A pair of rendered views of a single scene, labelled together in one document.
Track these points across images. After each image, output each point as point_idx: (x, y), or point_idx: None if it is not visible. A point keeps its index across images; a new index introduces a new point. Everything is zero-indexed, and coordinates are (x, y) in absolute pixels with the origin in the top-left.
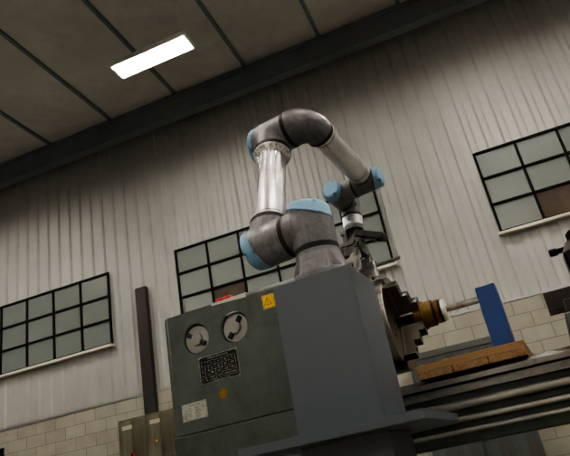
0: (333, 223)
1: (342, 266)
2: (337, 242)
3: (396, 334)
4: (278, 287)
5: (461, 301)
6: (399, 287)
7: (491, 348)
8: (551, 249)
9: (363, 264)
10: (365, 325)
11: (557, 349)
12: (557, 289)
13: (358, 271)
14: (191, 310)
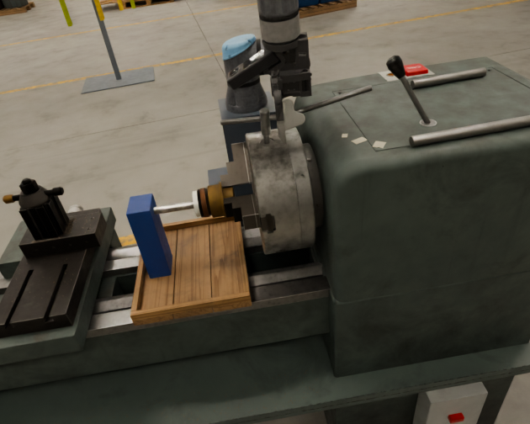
0: (224, 65)
1: (221, 98)
2: (226, 80)
3: (253, 193)
4: (265, 92)
5: (173, 204)
6: (232, 154)
7: (171, 223)
8: (57, 187)
9: (290, 108)
10: (224, 135)
11: (123, 247)
12: (87, 214)
13: (219, 107)
14: (450, 61)
